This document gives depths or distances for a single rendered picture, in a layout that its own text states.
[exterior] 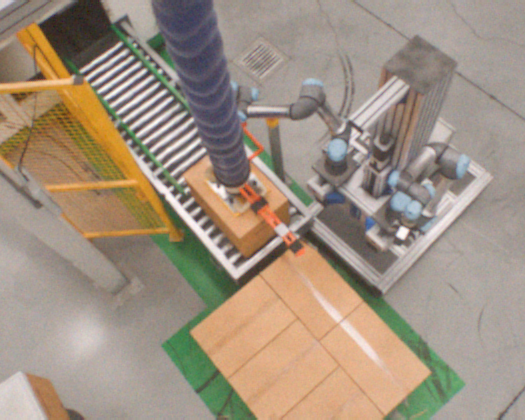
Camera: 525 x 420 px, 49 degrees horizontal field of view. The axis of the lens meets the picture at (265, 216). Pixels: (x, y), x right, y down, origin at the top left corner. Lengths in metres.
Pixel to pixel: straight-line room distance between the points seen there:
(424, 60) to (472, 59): 2.68
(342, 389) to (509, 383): 1.30
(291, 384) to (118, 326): 1.52
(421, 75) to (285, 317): 1.82
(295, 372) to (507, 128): 2.74
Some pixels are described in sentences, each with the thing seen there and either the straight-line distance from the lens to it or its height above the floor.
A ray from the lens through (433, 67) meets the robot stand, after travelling 2.87.
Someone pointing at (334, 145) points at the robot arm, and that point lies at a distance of 3.47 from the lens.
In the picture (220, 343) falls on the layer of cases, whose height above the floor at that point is 0.54.
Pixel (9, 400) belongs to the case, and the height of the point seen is 1.02.
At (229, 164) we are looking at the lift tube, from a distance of 3.23.
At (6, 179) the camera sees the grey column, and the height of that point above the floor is 1.95.
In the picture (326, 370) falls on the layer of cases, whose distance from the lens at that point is 3.78.
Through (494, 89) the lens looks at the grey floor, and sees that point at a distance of 5.41.
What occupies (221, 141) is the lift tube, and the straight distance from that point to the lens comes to 2.99.
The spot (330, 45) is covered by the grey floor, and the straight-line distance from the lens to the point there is 5.49.
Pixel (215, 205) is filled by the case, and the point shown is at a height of 0.95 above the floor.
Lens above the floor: 4.29
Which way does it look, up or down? 67 degrees down
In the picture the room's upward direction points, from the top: 12 degrees counter-clockwise
